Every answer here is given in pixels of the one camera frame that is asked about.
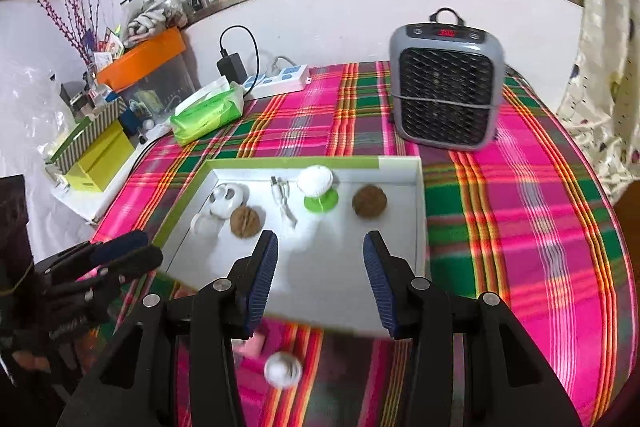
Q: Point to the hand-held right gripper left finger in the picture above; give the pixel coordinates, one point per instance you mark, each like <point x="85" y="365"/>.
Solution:
<point x="262" y="277"/>

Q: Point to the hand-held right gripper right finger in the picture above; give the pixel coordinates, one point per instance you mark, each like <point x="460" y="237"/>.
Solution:
<point x="380" y="287"/>

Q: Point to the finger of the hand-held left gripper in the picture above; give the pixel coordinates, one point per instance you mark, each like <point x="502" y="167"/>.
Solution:
<point x="142" y="259"/>
<point x="122" y="243"/>

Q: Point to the brown walnut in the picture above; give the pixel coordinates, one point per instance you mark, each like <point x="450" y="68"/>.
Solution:
<point x="369" y="202"/>
<point x="246" y="221"/>

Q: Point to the green white cardboard box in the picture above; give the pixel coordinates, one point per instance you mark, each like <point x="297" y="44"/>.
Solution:
<point x="325" y="267"/>

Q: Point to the pink plastic clip gadget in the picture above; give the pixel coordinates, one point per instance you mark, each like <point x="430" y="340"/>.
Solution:
<point x="254" y="344"/>

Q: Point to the white grey handheld massager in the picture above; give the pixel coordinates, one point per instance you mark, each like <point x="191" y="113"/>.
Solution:
<point x="225" y="202"/>

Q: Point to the small white grey round stand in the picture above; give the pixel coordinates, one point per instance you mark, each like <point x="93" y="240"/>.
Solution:
<point x="282" y="369"/>

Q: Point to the white round green base stand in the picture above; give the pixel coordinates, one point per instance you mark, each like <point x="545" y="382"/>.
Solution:
<point x="315" y="179"/>

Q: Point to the person's left hand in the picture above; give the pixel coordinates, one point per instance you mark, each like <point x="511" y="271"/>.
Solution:
<point x="30" y="361"/>

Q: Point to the pink green plaid tablecloth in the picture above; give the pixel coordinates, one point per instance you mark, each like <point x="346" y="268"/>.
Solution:
<point x="500" y="232"/>

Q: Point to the green tissue pack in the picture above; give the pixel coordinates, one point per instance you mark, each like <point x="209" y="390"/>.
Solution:
<point x="210" y="117"/>

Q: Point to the clear plastic storage box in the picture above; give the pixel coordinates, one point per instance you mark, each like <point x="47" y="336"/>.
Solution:
<point x="170" y="87"/>

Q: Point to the clear plastic bag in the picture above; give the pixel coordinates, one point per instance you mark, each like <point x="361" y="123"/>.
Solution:
<point x="30" y="107"/>

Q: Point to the orange storage box lid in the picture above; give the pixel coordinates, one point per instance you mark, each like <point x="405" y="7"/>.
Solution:
<point x="145" y="57"/>

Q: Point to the stack of printed cards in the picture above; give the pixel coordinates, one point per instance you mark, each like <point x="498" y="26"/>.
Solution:
<point x="107" y="47"/>

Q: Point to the white power strip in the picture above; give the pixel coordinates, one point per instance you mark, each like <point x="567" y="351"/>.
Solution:
<point x="280" y="79"/>

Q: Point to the grey space heater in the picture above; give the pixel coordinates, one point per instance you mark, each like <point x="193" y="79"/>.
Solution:
<point x="445" y="92"/>

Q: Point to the white cloth pile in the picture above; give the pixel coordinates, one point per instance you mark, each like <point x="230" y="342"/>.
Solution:
<point x="150" y="17"/>

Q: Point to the brown wooden panel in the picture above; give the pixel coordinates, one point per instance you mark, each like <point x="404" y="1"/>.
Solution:
<point x="631" y="217"/>

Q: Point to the cream dotted curtain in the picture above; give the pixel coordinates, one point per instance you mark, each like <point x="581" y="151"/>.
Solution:
<point x="605" y="57"/>

